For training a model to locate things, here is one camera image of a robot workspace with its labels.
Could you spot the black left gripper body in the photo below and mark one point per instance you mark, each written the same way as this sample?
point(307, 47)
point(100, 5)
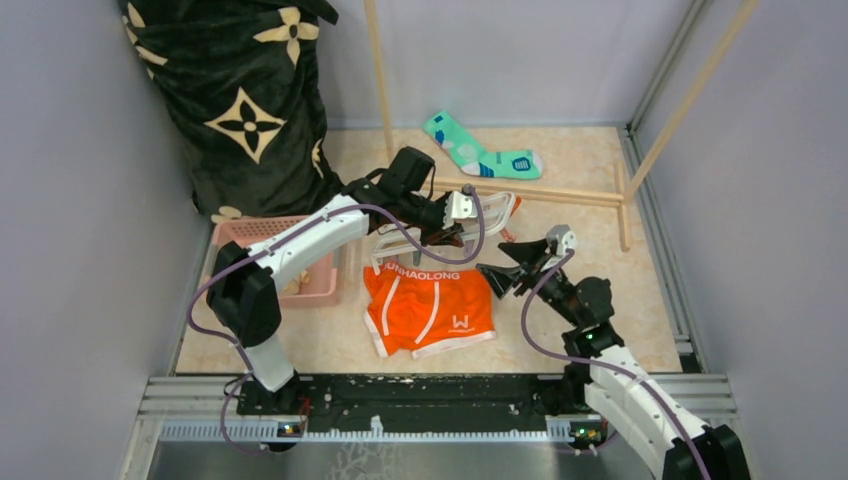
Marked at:
point(423, 213)

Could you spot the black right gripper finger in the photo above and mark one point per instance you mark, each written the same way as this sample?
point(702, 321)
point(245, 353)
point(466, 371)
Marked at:
point(503, 280)
point(531, 252)

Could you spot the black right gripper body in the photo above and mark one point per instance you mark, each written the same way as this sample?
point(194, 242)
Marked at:
point(554, 293)

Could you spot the white multi-clip hanger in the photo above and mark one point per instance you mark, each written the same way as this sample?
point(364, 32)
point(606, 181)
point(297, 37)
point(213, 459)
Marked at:
point(464, 234)

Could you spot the orange underwear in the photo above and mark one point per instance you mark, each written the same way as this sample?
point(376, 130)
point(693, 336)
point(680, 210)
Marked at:
point(426, 312)

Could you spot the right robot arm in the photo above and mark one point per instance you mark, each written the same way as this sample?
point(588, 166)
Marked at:
point(604, 376)

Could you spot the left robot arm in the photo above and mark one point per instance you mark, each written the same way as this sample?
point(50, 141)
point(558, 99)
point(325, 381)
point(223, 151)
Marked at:
point(243, 290)

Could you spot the green blue patterned sock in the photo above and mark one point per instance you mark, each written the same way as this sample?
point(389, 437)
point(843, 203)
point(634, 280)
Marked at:
point(474, 159)

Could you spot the pink plastic basket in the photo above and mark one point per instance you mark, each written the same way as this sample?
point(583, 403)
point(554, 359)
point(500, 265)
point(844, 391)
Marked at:
point(322, 290)

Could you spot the beige cloth in basket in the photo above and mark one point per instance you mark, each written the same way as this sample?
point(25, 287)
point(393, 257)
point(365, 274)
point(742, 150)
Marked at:
point(295, 286)

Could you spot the black floral blanket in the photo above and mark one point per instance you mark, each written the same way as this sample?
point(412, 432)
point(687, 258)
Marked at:
point(240, 82)

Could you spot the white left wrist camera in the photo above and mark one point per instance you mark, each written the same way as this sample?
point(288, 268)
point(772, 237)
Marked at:
point(458, 207)

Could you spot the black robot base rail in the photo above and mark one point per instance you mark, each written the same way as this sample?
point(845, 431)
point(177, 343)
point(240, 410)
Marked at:
point(428, 404)

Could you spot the wooden drying rack frame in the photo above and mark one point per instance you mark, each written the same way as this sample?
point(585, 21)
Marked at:
point(618, 200)

